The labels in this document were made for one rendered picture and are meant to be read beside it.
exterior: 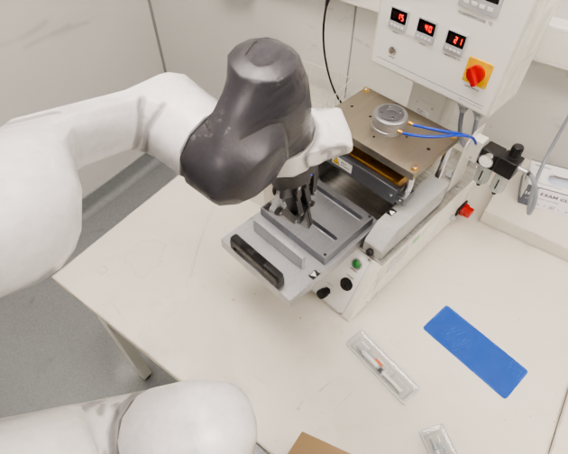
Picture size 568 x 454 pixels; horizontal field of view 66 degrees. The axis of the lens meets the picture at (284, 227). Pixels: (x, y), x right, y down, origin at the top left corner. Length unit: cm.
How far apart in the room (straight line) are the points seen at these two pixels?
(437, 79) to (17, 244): 95
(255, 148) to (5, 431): 33
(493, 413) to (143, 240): 98
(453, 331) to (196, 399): 81
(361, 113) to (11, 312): 178
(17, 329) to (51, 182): 192
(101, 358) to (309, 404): 118
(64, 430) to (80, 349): 163
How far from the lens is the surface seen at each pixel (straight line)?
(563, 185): 147
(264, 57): 47
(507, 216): 140
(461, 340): 118
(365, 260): 103
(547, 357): 125
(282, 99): 47
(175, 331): 114
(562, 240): 142
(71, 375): 205
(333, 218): 99
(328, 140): 57
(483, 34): 102
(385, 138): 103
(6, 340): 225
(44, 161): 36
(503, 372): 118
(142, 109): 51
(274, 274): 88
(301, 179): 61
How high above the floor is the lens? 175
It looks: 51 degrees down
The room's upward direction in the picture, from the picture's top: straight up
